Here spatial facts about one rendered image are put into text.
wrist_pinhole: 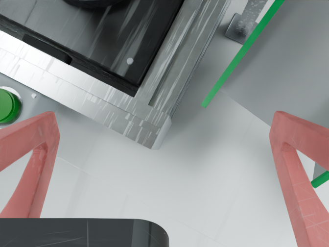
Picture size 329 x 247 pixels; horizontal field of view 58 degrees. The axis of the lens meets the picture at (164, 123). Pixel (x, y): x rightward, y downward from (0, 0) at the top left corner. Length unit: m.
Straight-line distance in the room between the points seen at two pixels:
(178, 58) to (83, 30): 0.12
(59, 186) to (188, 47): 0.28
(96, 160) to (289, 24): 0.32
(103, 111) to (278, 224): 0.29
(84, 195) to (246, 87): 0.29
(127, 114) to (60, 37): 0.12
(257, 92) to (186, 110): 0.16
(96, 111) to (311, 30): 0.24
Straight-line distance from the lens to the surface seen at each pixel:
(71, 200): 0.48
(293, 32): 0.29
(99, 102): 0.37
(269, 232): 0.48
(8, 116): 0.39
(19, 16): 0.41
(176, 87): 0.35
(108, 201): 0.46
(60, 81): 0.39
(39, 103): 0.39
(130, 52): 0.36
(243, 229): 0.47
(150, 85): 0.35
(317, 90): 0.30
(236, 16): 0.49
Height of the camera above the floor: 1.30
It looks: 84 degrees down
